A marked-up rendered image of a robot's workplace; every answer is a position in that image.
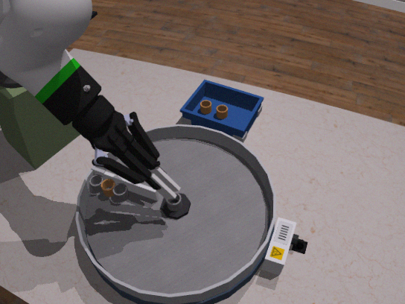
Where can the bronze bushing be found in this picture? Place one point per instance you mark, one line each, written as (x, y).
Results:
(204, 107)
(105, 184)
(222, 111)

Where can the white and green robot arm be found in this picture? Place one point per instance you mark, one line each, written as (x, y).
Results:
(34, 36)

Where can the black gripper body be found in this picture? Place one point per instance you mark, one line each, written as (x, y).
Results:
(98, 122)

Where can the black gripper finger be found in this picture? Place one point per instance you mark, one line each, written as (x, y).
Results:
(135, 172)
(140, 146)

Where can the blue shallow tray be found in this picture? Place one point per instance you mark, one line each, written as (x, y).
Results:
(240, 104)

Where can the grey metal bushing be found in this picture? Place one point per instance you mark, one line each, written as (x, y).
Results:
(121, 187)
(175, 206)
(96, 179)

